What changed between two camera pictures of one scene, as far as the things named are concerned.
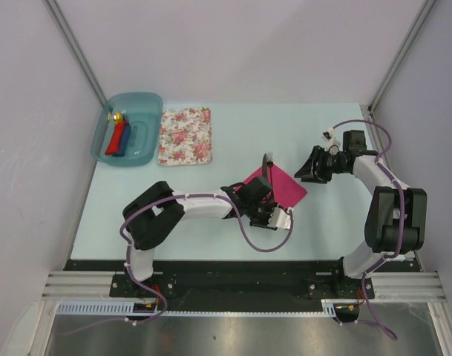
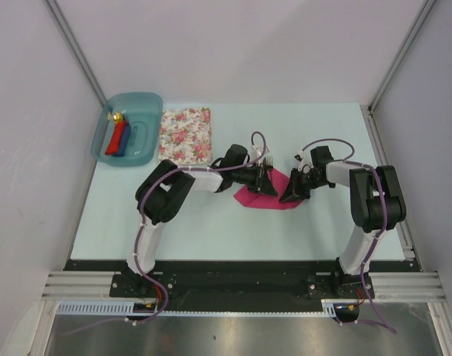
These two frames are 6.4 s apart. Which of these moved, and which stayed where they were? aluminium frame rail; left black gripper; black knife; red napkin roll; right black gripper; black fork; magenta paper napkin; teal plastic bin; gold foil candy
Moved: magenta paper napkin; right black gripper; left black gripper
Stayed: red napkin roll; black knife; gold foil candy; black fork; aluminium frame rail; teal plastic bin
